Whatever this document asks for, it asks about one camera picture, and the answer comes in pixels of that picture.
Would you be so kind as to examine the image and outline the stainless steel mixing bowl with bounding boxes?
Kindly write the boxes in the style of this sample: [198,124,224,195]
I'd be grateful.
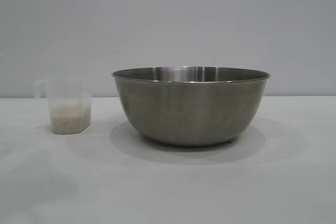
[111,66,271,146]

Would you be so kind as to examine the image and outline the translucent plastic measuring cup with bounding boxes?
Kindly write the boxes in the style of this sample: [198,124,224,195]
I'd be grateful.
[34,77,92,135]

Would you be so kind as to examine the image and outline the white uncooked rice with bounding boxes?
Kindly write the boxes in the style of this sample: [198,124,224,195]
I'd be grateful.
[51,103,91,134]

